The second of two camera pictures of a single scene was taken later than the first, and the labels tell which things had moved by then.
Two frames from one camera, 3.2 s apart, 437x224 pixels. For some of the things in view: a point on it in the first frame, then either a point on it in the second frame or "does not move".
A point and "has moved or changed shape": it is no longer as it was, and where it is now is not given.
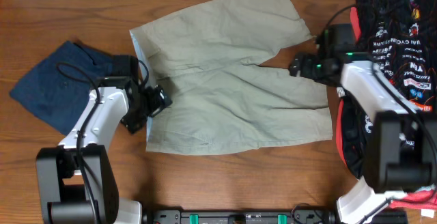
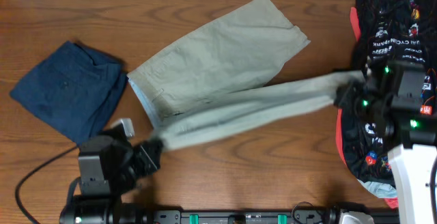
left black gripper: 158,98 to 144,156
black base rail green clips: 239,217 does not move
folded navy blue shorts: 57,91 does not move
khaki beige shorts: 208,58 has moved or changed shape
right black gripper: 300,67 to 350,95
